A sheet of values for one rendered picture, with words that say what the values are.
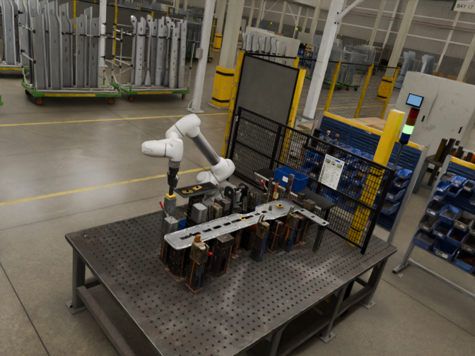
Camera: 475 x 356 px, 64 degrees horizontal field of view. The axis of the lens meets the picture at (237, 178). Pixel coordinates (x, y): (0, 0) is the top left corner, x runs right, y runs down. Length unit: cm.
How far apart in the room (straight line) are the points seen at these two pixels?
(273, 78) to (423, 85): 481
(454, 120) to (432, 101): 62
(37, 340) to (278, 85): 406
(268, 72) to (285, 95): 46
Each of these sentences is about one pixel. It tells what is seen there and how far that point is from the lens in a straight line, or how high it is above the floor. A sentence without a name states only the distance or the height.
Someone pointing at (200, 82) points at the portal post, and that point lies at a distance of 996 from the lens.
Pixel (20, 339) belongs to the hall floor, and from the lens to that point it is 350.
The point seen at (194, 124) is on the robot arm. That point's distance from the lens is 327.
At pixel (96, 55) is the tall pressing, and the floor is 104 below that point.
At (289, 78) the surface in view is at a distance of 535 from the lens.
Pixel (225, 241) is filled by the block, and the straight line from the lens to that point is 273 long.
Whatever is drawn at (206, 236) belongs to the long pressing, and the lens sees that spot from 279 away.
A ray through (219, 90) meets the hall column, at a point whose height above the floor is 48.
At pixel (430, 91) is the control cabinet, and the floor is 170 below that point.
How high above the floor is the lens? 250
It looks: 23 degrees down
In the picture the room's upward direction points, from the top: 11 degrees clockwise
